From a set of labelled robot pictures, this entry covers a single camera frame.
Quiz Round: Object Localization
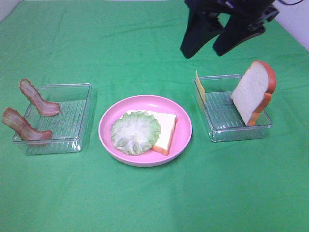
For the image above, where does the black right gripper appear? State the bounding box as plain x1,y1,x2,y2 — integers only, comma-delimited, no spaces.
180,0,279,59

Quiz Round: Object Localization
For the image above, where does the yellow cheese slice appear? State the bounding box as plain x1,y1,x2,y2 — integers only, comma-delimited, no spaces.
195,70,206,104

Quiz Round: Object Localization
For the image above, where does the bread slice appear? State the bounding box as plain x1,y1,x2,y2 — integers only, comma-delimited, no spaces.
231,60,277,126
127,110,177,155

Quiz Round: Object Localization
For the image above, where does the green lettuce leaf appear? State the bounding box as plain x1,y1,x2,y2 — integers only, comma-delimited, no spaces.
111,111,161,155

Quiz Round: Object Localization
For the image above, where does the bacon strip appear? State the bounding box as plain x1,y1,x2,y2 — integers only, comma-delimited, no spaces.
18,78,60,116
2,107,52,141

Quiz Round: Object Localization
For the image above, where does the right clear plastic container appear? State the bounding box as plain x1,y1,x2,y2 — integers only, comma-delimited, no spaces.
194,74,272,142

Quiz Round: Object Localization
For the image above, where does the clear plastic container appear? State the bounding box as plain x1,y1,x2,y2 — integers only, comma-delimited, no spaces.
13,83,95,155
194,74,272,142

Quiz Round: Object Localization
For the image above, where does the pink round plate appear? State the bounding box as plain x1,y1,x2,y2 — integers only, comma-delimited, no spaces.
98,95,192,167

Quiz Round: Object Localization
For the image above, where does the green tablecloth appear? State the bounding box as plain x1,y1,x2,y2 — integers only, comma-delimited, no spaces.
0,0,309,232

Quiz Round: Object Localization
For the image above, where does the left clear plastic container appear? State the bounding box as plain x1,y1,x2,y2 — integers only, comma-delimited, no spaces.
13,83,95,155

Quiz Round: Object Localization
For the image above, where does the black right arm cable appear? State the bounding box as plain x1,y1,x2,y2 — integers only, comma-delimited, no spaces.
277,0,306,6

